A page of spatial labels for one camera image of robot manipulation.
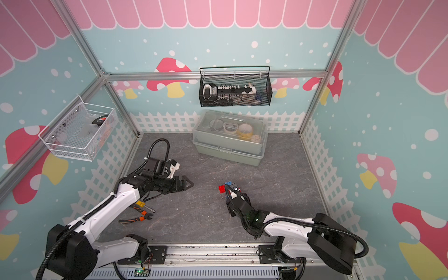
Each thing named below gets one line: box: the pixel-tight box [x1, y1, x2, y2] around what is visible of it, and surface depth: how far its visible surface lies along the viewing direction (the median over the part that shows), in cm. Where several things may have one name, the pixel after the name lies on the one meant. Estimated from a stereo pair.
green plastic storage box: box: [192, 109, 269, 167], surface depth 98 cm
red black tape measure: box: [91, 114, 110, 127], surface depth 81 cm
